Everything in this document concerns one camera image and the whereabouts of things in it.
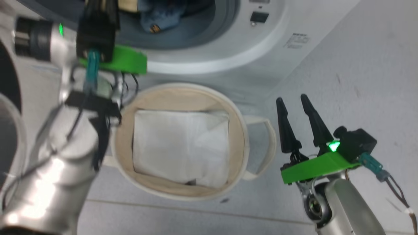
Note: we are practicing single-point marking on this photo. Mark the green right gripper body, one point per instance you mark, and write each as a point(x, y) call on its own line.
point(313, 168)

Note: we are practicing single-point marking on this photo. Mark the blue denim garment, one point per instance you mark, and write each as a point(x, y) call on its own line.
point(163, 14)

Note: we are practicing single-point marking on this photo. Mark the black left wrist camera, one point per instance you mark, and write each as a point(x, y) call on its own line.
point(94, 39)

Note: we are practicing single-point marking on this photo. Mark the printed text label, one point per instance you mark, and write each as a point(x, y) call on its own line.
point(296, 40)

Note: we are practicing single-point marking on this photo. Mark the white folded sheet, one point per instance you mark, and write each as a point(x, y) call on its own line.
point(179, 143)

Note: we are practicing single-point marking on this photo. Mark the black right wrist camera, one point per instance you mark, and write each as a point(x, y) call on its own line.
point(356, 143)

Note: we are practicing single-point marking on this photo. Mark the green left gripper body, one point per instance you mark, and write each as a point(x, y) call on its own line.
point(129, 60)

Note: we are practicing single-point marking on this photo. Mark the white front-load washing machine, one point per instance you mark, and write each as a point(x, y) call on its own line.
point(248, 62)

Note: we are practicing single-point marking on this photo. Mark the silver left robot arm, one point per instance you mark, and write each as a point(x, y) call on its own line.
point(49, 163)

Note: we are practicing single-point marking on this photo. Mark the cream canvas laundry basket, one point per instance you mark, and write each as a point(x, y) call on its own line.
point(235, 130)

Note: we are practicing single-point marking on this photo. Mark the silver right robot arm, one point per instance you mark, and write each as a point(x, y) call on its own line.
point(343, 209)

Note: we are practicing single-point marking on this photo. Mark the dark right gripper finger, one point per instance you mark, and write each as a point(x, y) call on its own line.
point(316, 124)
point(286, 130)

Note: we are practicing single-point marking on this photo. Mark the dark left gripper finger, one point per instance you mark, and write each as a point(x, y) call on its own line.
point(93, 9)
point(111, 11)

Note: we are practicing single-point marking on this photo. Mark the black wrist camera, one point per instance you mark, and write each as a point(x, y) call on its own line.
point(356, 143)
point(94, 39)

